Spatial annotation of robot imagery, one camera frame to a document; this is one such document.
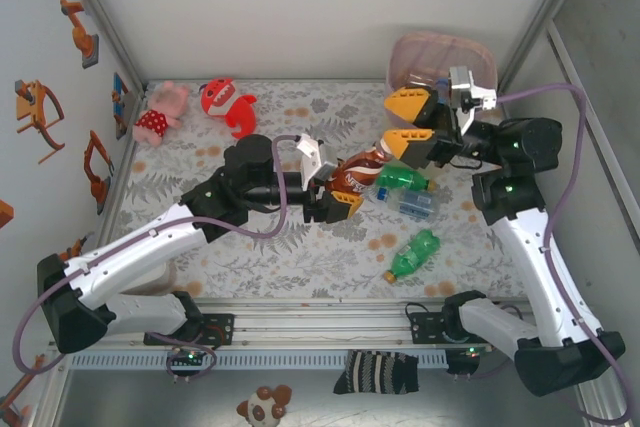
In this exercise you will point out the green plastic bottle yellow cap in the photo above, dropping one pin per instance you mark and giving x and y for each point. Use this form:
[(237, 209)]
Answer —
[(400, 178), (415, 252)]

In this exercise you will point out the copper brown plastic bottle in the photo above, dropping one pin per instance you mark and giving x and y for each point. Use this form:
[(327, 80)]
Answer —
[(357, 172)]

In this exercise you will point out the pale blue label bottle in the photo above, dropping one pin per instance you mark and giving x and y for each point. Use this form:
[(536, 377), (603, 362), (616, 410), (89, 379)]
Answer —
[(415, 203)]

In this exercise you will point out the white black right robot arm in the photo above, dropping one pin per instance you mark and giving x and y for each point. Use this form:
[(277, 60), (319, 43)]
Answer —
[(545, 272)]

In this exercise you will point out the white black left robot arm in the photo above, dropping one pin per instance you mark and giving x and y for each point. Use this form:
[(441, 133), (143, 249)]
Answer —
[(135, 257)]

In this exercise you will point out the beige bin pink mesh liner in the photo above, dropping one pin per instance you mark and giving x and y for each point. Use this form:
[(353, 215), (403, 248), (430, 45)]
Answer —
[(430, 54)]

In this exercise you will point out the red monster plush toy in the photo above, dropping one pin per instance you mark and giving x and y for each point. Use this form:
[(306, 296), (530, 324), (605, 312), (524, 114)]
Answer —
[(235, 112)]

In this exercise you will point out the pink plush toy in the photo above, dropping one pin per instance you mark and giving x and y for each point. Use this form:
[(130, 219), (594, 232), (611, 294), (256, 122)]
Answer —
[(160, 117)]

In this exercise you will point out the black white striped sock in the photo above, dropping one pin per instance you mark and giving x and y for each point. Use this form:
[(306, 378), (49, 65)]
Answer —
[(375, 372)]

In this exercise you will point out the right circuit board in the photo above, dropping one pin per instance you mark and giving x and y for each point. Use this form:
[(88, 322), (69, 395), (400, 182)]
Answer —
[(470, 351)]

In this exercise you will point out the circuit board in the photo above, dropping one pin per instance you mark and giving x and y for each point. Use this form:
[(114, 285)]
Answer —
[(189, 357), (470, 351)]

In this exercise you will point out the left circuit board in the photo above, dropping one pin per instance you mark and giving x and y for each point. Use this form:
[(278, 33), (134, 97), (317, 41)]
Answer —
[(189, 357)]

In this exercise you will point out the brown white plush toy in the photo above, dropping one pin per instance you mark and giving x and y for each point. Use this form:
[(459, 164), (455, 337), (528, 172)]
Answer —
[(260, 409)]

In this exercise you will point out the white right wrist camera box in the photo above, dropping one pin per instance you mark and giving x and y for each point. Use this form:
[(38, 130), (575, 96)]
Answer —
[(460, 79)]

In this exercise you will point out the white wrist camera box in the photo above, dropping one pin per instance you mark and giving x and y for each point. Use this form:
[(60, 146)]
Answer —
[(310, 152), (460, 79)]

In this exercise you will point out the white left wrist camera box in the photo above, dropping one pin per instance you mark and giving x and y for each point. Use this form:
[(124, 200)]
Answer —
[(310, 152)]

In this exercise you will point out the grey window frame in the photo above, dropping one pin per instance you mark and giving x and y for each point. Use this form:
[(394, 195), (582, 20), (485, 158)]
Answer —
[(591, 127)]

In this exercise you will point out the aluminium front rail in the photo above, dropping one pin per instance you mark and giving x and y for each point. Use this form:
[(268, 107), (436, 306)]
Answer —
[(325, 327)]

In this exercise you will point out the aluminium side rail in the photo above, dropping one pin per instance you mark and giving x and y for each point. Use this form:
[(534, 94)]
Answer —
[(122, 162)]

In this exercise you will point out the blue orange wall sticker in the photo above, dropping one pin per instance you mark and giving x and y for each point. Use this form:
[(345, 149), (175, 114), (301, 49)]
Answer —
[(120, 104)]

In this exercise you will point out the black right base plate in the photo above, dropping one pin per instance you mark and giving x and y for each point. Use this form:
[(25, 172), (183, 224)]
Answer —
[(425, 329)]

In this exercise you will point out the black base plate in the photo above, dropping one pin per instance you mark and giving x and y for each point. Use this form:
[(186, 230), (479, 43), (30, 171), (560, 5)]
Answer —
[(425, 329), (222, 329)]

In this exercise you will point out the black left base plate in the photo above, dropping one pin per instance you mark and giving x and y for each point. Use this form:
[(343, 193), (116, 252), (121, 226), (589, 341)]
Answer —
[(222, 329)]

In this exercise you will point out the orange grey gripper wall sticker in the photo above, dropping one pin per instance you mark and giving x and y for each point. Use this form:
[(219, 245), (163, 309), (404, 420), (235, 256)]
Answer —
[(35, 107)]

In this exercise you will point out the small orange wall sticker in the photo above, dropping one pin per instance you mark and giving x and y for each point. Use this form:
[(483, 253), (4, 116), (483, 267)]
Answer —
[(5, 214)]

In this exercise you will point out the aluminium front frame leg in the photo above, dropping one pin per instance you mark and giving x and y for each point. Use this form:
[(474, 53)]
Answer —
[(607, 404), (46, 422)]

